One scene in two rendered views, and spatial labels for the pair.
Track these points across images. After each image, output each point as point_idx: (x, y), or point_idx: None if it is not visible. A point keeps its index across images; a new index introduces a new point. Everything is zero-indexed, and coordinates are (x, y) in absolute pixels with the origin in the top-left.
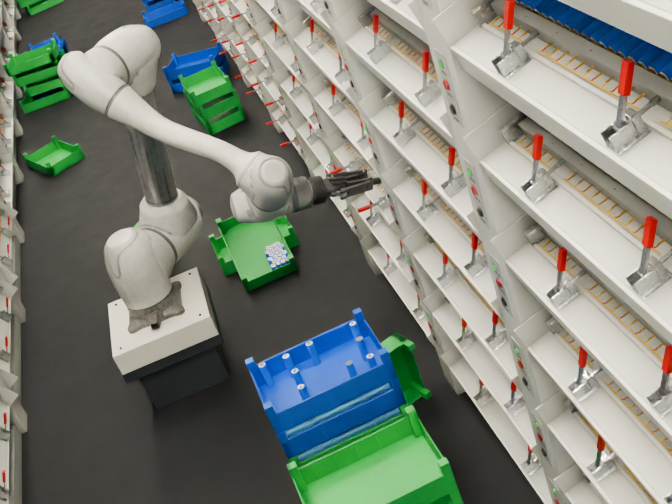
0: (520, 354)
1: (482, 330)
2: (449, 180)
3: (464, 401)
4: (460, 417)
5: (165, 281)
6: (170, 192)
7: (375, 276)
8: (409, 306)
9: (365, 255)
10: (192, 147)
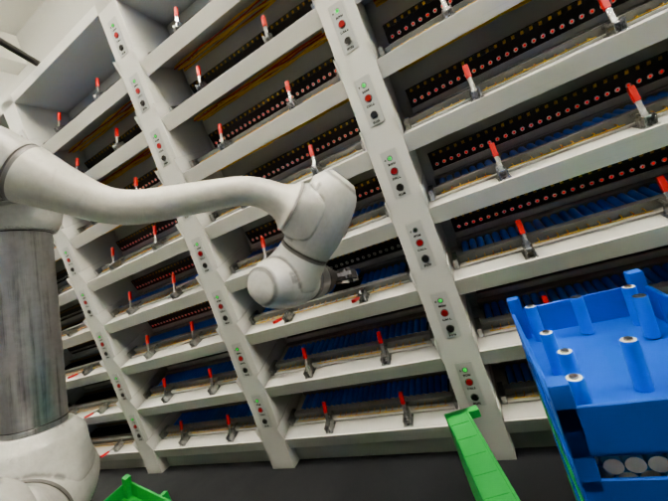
0: None
1: (641, 228)
2: (614, 19)
3: (531, 457)
4: (556, 467)
5: None
6: (62, 402)
7: (294, 468)
8: (388, 428)
9: (271, 458)
10: (202, 189)
